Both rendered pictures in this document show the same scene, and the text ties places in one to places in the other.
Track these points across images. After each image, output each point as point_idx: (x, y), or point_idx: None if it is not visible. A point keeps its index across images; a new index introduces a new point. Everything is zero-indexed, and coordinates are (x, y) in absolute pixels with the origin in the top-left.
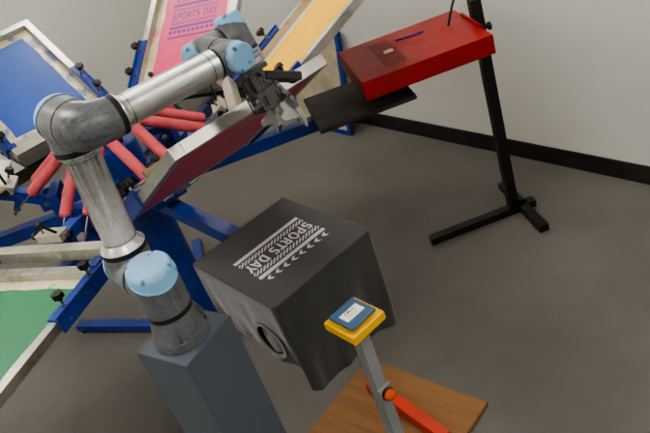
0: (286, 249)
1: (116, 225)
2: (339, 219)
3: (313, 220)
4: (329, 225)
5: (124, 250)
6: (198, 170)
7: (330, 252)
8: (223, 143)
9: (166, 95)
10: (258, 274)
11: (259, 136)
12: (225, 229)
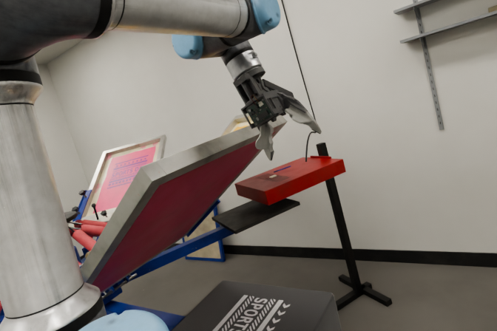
0: (250, 329)
1: (44, 259)
2: (293, 289)
3: (266, 295)
4: (285, 296)
5: (52, 321)
6: (147, 251)
7: (305, 323)
8: (185, 205)
9: None
10: None
11: (197, 226)
12: (168, 320)
